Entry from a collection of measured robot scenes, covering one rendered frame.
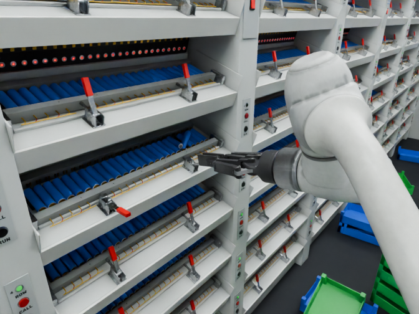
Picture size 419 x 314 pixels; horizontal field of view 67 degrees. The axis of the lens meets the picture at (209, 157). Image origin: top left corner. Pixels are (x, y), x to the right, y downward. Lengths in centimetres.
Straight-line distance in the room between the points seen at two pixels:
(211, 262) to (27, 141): 77
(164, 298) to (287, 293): 94
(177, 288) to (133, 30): 77
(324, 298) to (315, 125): 135
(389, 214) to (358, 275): 168
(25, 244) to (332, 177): 55
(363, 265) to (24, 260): 185
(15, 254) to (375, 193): 57
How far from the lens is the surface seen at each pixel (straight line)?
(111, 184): 77
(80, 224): 72
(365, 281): 207
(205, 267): 116
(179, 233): 97
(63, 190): 77
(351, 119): 48
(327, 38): 157
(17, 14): 59
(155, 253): 92
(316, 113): 49
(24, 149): 60
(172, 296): 108
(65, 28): 61
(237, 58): 94
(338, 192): 62
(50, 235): 71
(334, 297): 177
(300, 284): 194
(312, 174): 61
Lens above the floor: 133
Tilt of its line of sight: 23 degrees down
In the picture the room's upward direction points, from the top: straight up
